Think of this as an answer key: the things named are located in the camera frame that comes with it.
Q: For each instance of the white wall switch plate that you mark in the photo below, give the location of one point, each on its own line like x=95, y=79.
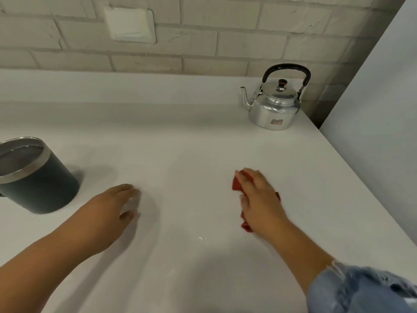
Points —
x=129, y=24

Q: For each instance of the person's left forearm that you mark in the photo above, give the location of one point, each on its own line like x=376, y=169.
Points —
x=39, y=273

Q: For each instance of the person's right hand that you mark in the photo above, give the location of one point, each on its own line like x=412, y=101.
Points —
x=262, y=203

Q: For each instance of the dark grey metal mug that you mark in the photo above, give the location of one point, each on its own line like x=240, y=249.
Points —
x=34, y=177

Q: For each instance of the silver metal kettle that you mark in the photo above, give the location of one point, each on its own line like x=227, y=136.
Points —
x=275, y=104

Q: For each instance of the person's left hand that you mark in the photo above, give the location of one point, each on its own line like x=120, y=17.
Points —
x=102, y=218

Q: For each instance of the red cleaning cloth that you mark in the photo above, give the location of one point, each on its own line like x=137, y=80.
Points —
x=242, y=187

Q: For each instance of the person's left thumb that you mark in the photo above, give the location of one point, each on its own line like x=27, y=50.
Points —
x=130, y=216

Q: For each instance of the person's right forearm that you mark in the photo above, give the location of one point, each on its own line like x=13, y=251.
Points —
x=295, y=257

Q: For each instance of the person's right thumb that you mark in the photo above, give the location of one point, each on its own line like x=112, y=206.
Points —
x=244, y=205

